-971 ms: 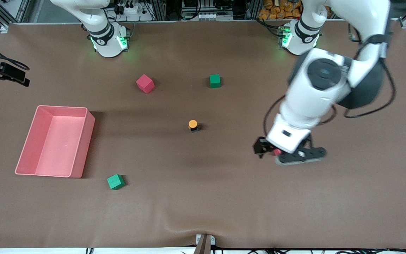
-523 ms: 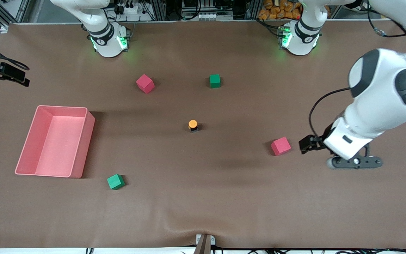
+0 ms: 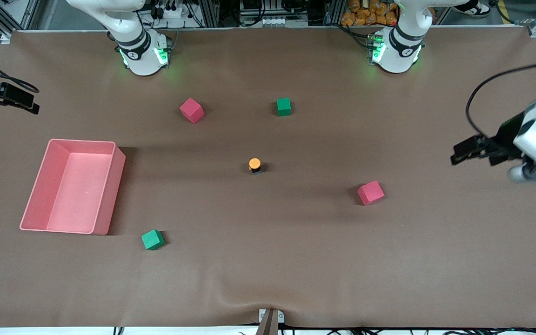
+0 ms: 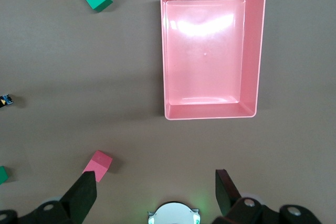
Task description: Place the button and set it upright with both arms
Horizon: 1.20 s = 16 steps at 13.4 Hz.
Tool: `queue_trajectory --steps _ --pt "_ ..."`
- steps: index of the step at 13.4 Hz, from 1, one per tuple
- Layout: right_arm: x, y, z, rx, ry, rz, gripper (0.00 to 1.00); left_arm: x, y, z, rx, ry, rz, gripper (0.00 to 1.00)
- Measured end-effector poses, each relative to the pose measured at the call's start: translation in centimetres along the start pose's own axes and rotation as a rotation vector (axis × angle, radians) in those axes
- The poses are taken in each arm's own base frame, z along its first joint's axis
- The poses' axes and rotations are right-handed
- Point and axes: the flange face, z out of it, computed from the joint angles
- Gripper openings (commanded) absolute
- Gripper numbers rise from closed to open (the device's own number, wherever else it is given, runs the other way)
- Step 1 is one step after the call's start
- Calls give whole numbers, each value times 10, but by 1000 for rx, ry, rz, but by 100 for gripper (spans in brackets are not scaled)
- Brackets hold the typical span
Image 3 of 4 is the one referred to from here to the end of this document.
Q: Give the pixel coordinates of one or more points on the black and white shoe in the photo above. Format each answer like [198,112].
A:
[472,7]

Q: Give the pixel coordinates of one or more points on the metal table edge bracket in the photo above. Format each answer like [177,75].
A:
[269,320]

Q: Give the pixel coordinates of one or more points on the pink foam cube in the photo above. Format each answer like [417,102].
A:
[370,193]
[191,110]

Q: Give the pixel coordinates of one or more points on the pink plastic tray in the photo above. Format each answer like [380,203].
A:
[75,195]

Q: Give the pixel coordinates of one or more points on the white connector strip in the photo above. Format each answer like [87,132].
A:
[282,21]

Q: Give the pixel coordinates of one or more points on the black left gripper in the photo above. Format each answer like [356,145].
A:
[507,135]

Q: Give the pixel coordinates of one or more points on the green foam cube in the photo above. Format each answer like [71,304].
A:
[284,106]
[152,239]

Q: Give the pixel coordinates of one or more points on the yellow mushroom push button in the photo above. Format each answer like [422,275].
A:
[254,164]

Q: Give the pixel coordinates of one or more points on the bag of orange items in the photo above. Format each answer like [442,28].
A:
[370,13]

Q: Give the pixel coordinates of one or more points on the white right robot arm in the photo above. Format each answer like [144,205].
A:
[140,51]

